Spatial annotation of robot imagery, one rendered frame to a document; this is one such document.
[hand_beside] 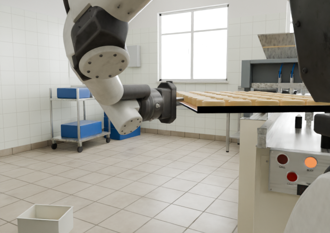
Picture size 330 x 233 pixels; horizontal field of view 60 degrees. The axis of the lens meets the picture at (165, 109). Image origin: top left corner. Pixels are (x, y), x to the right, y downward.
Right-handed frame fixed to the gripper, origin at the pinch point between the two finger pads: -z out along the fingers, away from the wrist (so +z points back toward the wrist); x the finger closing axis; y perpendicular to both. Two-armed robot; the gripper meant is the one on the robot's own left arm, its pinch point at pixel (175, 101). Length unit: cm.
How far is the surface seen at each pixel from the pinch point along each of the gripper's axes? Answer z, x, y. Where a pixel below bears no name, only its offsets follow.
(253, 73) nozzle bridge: -97, 10, 16
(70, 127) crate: -172, -68, 334
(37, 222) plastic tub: -15, -87, 125
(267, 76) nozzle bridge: -98, 8, 8
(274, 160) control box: -22.9, -19.1, -22.8
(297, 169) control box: -24.5, -21.3, -29.5
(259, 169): -24.8, -23.8, -17.2
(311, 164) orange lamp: -25.1, -18.8, -33.3
